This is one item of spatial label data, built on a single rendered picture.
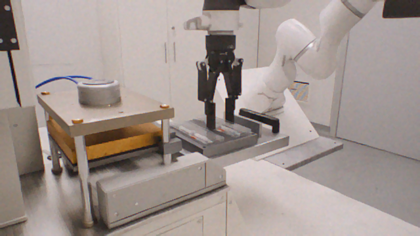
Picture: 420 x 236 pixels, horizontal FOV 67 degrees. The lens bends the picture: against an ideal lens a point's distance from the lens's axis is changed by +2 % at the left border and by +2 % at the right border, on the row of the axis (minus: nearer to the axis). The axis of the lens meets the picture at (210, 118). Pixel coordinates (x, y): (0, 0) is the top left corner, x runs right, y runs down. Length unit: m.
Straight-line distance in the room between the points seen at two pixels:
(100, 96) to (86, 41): 2.63
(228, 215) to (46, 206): 0.36
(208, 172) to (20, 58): 0.37
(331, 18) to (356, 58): 2.58
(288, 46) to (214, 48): 0.47
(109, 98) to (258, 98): 0.80
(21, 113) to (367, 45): 3.29
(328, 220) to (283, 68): 0.57
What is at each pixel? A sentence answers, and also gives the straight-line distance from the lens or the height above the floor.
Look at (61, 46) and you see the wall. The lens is 3.17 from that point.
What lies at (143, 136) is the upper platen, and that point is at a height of 1.06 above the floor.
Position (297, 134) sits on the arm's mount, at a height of 0.79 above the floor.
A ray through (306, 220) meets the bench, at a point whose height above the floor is 0.75.
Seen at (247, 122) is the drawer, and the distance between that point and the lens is 0.85.
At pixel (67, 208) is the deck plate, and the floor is 0.93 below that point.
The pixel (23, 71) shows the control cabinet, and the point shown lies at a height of 1.20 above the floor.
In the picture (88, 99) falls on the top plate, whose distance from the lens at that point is 0.62.
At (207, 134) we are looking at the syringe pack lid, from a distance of 0.74.
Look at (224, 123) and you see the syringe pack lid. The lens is 0.82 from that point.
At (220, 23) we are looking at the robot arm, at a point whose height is 1.26.
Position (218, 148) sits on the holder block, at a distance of 0.71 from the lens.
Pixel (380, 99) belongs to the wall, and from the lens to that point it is 3.63.
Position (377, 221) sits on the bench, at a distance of 0.99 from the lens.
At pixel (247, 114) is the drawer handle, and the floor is 1.00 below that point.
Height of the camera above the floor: 1.25
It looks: 17 degrees down
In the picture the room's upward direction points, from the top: straight up
